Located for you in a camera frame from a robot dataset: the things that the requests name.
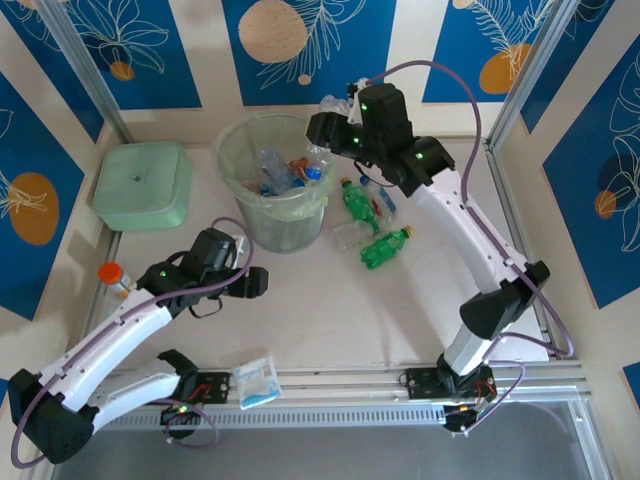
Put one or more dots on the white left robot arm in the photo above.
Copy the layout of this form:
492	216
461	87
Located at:
110	340

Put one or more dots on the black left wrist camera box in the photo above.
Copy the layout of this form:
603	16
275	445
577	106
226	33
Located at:
252	284

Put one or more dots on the long aluminium base rail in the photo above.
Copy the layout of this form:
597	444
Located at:
340	382

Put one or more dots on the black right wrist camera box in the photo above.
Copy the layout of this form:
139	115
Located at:
320	131

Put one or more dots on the aluminium side rail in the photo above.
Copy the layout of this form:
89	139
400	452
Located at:
507	195
111	247

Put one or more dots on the orange-capped pill bottle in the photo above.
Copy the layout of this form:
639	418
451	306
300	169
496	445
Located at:
114	277

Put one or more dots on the small clear bottle blue cap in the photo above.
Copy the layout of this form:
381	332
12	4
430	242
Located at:
386	200

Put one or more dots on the green soda bottle yellow cap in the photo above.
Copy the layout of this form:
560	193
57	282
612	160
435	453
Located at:
382	247
357	202

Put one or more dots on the white blue tissue packet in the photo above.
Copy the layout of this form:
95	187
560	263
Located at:
256	381

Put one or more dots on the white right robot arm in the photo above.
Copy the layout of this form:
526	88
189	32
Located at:
465	225

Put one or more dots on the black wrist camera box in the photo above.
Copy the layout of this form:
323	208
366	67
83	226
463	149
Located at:
252	284
320	131

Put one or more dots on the translucent green bin liner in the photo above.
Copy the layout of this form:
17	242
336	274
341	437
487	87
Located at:
310	197

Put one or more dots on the aluminium frame post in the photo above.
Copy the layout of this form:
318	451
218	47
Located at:
530	75
85	70

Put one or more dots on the grey metal sheet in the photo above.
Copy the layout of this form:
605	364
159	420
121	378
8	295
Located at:
325	460

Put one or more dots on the clear white-capped blue-labelled bottle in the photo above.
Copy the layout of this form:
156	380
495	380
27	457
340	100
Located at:
274	170

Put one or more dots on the small clear plastic packet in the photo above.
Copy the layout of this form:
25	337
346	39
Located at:
109	307

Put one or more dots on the clear crushed plastic bottle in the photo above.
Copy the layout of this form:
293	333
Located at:
350	236

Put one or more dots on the black controller board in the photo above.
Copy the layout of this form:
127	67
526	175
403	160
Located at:
177	417
460	420

